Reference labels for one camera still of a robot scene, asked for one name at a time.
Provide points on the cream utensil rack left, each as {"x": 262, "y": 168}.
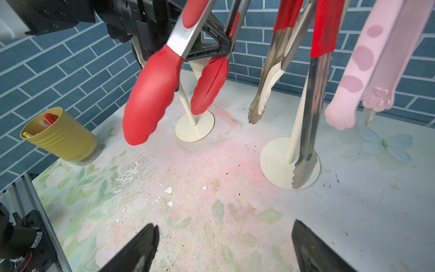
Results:
{"x": 191, "y": 128}

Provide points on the red tip grey tongs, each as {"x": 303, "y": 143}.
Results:
{"x": 159, "y": 79}

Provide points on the yellow bowl with items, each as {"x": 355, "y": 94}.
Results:
{"x": 58, "y": 133}

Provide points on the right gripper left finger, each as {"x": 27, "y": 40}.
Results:
{"x": 138, "y": 254}

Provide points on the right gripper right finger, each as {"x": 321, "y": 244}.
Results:
{"x": 313, "y": 254}

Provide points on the cream utensil rack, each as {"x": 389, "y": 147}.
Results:
{"x": 278, "y": 157}
{"x": 191, "y": 128}

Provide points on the cream utensil rack right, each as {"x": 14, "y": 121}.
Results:
{"x": 278, "y": 157}

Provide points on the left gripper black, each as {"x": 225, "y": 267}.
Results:
{"x": 152, "y": 22}

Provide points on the pink cat paw tongs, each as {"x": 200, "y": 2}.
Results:
{"x": 379, "y": 59}

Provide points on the steel tongs red handles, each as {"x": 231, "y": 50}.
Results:
{"x": 327, "y": 22}

